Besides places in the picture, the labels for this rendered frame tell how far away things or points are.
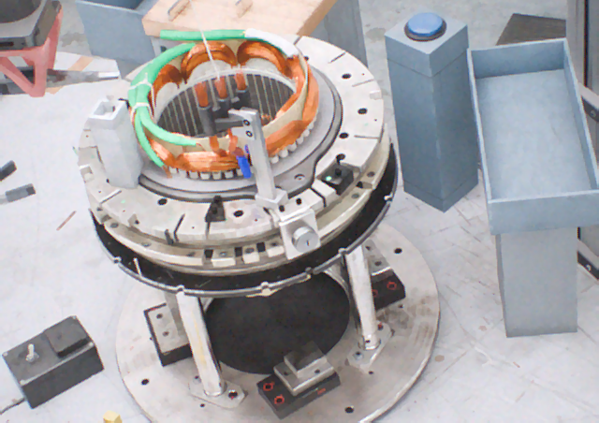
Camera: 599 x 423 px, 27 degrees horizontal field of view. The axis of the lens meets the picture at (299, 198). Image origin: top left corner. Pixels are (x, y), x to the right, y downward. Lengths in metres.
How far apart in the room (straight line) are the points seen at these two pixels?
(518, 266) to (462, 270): 0.17
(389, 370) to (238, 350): 0.19
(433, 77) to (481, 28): 1.79
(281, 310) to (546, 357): 0.32
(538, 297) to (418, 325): 0.14
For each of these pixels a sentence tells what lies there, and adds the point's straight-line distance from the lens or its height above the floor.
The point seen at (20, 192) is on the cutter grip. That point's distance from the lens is 1.79.
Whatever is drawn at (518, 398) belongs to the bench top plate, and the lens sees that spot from 1.41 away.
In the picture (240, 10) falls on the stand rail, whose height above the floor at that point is 1.07.
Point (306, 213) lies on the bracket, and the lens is 1.18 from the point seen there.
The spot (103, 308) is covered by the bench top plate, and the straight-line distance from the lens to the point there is 1.60.
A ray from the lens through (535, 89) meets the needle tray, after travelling 1.40.
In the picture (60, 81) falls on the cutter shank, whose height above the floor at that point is 1.17.
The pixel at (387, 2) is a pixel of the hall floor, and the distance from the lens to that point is 3.40.
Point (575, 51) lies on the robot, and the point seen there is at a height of 0.96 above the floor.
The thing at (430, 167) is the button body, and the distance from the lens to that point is 1.58.
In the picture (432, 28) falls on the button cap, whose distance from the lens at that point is 1.47.
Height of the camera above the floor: 1.90
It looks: 42 degrees down
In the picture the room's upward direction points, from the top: 12 degrees counter-clockwise
